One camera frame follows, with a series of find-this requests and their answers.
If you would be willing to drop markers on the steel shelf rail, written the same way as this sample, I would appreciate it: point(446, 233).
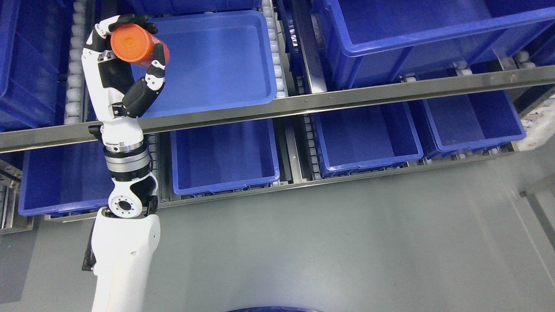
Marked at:
point(296, 105)

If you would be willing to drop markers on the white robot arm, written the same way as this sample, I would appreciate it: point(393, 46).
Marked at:
point(125, 233)

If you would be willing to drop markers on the large blue bin upper right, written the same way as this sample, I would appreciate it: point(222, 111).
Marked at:
point(373, 42)

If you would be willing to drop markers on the blue bin upper left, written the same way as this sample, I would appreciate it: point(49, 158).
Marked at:
point(34, 46)

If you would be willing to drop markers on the blue bin lower far right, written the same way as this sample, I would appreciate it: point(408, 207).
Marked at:
point(466, 123)

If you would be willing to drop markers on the blue bin lower right middle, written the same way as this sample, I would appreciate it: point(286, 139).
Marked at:
point(374, 137)

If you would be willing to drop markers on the blue bin lower left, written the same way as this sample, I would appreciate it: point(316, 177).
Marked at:
point(64, 179)

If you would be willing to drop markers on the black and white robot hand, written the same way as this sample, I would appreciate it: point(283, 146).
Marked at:
point(117, 98)

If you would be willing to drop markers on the shallow blue tray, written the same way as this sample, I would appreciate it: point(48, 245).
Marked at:
point(217, 61)

